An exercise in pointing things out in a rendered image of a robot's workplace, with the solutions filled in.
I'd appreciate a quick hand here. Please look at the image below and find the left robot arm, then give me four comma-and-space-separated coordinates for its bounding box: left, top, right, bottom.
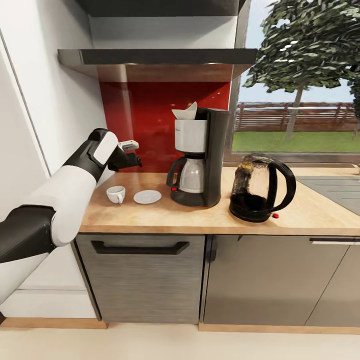
0, 129, 142, 306

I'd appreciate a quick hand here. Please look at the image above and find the coffee cup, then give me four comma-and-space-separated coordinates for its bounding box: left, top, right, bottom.
106, 186, 126, 204

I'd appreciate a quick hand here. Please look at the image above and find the paper coffee filter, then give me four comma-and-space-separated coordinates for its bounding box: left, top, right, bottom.
172, 101, 198, 120

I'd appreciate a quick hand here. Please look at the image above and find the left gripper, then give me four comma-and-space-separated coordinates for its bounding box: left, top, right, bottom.
107, 152, 142, 171

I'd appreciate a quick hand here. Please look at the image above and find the electric kettle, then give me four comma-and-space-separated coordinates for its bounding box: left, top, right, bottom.
229, 153, 296, 223

